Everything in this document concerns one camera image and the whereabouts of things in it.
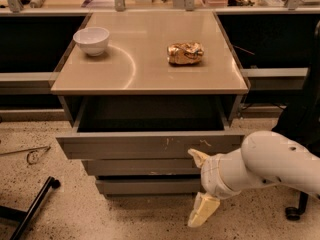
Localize grey drawer cabinet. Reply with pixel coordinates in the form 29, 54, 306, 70
52, 10, 248, 183

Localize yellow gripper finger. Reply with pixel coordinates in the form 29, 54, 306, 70
188, 148, 209, 168
188, 192, 220, 228

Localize black stand leg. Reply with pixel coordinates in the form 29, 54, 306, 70
0, 176, 61, 240

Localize black office chair base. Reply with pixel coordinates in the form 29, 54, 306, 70
285, 192, 309, 221

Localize grey bottom drawer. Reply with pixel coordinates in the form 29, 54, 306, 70
96, 178, 201, 195

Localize thin cable on floor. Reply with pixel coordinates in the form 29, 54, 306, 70
0, 145, 52, 166

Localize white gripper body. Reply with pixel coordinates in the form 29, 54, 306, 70
201, 154, 240, 200

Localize grey drawer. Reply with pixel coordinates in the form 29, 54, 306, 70
82, 159, 200, 176
96, 178, 201, 195
57, 95, 244, 160

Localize white bowl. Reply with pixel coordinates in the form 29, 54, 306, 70
73, 27, 110, 56

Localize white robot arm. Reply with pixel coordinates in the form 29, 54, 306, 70
188, 131, 320, 227

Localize grey top drawer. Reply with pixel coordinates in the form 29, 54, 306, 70
57, 95, 244, 160

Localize grey middle drawer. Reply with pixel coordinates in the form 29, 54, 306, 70
82, 159, 200, 176

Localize crumpled gold chip bag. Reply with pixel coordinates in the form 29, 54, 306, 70
167, 42, 204, 65

